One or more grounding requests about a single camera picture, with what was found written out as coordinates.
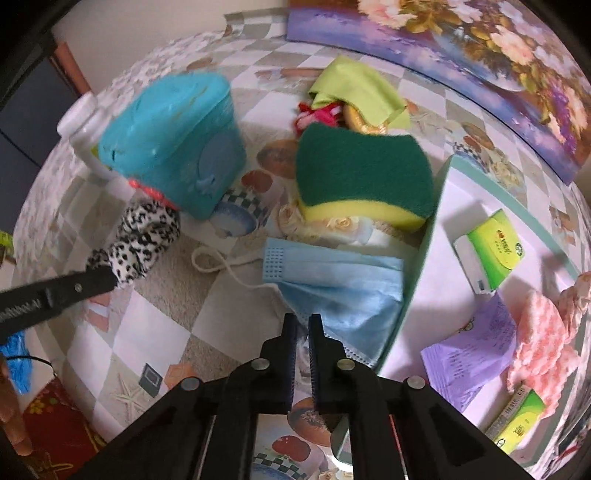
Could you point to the yellow round item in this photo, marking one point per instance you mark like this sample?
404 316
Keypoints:
358 120

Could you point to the green tissue packet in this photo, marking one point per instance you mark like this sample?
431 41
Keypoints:
521 420
496 249

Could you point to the leopard print scrunchie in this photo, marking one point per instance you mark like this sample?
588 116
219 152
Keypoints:
143 235

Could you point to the blue fuzzy item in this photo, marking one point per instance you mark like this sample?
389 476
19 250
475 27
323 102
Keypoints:
18 369

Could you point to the pale floral cloth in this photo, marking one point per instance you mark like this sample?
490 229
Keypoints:
577 295

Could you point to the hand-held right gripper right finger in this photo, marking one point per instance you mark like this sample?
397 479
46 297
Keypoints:
316 360

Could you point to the green and yellow sponge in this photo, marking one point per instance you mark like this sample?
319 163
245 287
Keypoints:
360 170

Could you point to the person's left hand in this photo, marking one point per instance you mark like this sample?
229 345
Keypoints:
9 420

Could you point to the pink fluffy cloth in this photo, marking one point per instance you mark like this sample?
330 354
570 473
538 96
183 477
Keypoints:
545 341

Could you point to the white tray with teal rim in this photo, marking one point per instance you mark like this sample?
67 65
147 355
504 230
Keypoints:
461 221

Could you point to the purple packet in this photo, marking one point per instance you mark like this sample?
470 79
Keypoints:
471 355

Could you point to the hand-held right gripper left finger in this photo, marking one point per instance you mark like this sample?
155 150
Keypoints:
291 360

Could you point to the red and white yarn scrunchie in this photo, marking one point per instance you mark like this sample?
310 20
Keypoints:
318 115

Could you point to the teal plastic box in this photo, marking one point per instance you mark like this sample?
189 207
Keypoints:
161 134

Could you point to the blue face mask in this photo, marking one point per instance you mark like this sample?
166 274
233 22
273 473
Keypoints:
341 295

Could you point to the yellow-green cloth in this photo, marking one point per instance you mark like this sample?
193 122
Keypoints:
360 87

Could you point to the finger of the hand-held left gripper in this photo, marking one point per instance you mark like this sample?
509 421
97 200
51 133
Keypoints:
69 293

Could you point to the flower painting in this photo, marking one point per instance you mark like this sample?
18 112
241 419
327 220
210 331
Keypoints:
461 46

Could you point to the red patterned rug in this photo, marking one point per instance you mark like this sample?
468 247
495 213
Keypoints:
60 415

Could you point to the white bottle with green label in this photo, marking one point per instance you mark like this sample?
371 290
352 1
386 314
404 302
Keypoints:
87 134

